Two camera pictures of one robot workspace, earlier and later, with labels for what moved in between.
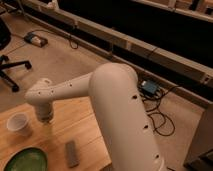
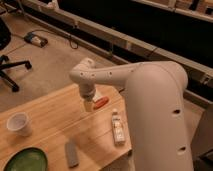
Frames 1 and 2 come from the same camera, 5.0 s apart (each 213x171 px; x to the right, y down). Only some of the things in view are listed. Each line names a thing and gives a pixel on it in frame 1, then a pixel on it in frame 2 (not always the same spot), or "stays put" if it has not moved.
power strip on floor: [35, 39] stays put
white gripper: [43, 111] -> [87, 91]
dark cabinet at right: [200, 155] stays put
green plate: [28, 159] stays put
